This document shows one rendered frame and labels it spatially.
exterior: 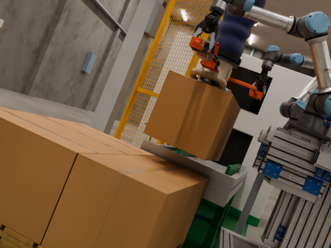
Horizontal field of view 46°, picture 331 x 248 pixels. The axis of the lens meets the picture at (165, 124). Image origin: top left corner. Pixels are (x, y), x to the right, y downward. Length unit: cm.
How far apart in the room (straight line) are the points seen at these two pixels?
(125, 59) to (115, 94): 34
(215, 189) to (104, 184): 130
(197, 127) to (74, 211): 93
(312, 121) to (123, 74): 196
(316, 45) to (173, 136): 90
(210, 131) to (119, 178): 83
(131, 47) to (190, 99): 156
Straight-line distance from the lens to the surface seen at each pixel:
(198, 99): 225
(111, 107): 367
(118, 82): 369
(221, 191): 273
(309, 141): 229
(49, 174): 166
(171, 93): 229
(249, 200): 328
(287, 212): 253
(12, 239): 177
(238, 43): 254
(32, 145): 171
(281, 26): 227
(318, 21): 217
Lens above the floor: 79
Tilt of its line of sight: level
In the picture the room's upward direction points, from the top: 22 degrees clockwise
